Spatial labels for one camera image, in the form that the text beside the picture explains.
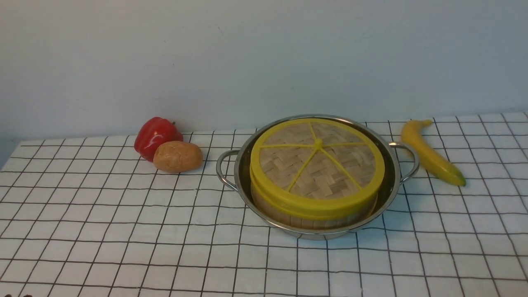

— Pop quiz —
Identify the yellow woven steamer lid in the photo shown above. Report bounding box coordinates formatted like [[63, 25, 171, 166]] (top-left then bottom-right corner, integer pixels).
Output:
[[250, 118, 385, 219]]

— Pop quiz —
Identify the yellow-rimmed bamboo steamer basket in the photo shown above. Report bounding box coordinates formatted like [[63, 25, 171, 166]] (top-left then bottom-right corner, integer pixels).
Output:
[[250, 185, 378, 231]]

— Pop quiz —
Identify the brown potato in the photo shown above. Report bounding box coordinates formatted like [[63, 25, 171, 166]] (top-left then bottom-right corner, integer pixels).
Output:
[[153, 141, 203, 173]]

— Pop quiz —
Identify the red bell pepper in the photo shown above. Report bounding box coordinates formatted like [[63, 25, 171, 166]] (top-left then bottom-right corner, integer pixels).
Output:
[[134, 117, 184, 162]]

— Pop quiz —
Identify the yellow banana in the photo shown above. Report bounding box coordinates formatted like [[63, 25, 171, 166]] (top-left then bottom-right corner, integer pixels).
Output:
[[401, 120, 467, 186]]

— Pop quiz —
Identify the white black-grid tablecloth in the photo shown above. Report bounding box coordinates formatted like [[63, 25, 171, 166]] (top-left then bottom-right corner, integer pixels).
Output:
[[0, 112, 528, 297]]

